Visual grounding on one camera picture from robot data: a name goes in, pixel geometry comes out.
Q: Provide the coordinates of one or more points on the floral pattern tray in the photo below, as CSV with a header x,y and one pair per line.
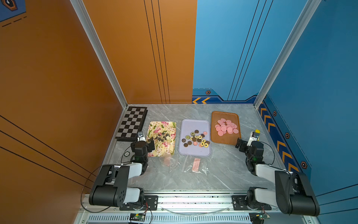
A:
x,y
163,134

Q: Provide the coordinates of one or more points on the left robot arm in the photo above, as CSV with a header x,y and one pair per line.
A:
x,y
111,185

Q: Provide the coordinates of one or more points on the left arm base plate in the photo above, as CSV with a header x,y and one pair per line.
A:
x,y
148,202

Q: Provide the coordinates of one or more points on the pile of pink round cookies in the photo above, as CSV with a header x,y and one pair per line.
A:
x,y
224,126

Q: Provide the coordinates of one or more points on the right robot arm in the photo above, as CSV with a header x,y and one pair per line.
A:
x,y
293,193

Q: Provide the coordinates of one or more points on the brown plastic tray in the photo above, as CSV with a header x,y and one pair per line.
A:
x,y
229,139

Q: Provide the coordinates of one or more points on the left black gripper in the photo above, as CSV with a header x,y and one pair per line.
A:
x,y
150,146

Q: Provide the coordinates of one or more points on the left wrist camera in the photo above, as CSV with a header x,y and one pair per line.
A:
x,y
141,137

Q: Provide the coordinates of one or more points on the ziploc bag of beige cookies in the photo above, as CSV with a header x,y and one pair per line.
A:
x,y
171,161

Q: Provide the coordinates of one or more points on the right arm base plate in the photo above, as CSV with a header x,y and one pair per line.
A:
x,y
242,203

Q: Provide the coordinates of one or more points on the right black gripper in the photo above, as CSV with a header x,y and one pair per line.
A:
x,y
244,144

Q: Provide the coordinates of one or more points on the ziploc bag of mixed cookies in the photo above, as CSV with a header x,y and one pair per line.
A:
x,y
195,165

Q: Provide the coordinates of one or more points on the lavender plastic tray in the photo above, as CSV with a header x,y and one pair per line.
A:
x,y
188,126

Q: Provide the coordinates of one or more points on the pile of mixed round cookies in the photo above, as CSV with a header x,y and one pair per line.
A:
x,y
196,138

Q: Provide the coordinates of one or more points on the black white chessboard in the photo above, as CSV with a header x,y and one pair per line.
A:
x,y
131,124

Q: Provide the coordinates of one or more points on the left green circuit board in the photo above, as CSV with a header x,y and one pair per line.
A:
x,y
137,218

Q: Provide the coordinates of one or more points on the right green circuit board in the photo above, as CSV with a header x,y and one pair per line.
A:
x,y
258,218

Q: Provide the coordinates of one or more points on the green circuit board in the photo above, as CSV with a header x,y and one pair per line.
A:
x,y
137,218
258,218

